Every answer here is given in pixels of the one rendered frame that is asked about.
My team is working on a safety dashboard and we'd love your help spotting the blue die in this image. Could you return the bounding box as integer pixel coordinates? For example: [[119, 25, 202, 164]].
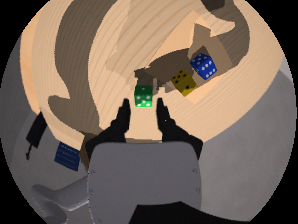
[[190, 53, 217, 80]]

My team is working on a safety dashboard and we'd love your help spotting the yellow die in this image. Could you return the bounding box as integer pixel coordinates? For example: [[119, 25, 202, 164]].
[[171, 69, 198, 97]]

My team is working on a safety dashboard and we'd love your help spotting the peach square mat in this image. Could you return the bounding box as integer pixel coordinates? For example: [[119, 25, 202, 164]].
[[143, 10, 232, 104]]

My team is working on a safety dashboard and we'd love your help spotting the green die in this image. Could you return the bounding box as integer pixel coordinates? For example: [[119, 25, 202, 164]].
[[134, 85, 153, 107]]

